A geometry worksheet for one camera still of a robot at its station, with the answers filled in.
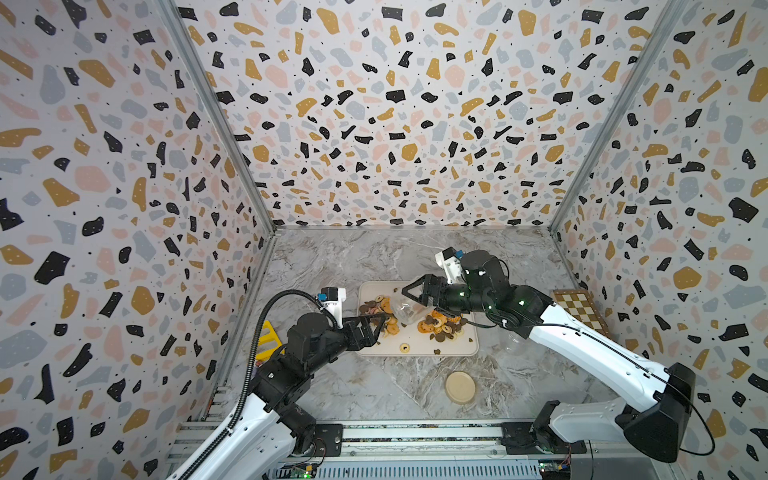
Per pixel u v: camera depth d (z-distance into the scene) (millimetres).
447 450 731
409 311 672
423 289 614
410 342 910
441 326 920
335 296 649
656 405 398
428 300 611
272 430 608
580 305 975
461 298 595
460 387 815
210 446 434
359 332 620
